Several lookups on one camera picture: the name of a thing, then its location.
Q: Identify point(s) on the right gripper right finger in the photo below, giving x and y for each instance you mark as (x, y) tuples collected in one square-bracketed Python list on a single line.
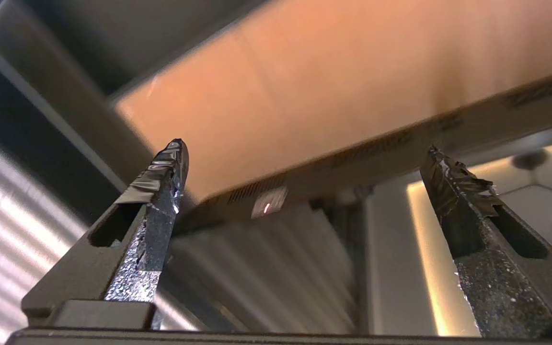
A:
[(501, 268)]

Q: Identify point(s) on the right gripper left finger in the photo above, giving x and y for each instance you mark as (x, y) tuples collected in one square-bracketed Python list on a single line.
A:
[(127, 254)]

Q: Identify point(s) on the grey curtain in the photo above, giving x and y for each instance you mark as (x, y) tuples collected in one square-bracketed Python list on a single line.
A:
[(266, 268)]

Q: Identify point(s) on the dark wooden shelf unit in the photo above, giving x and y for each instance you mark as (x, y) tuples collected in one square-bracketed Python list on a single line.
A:
[(65, 96)]

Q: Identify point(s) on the black television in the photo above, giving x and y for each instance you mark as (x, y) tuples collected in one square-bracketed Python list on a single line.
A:
[(352, 158)]

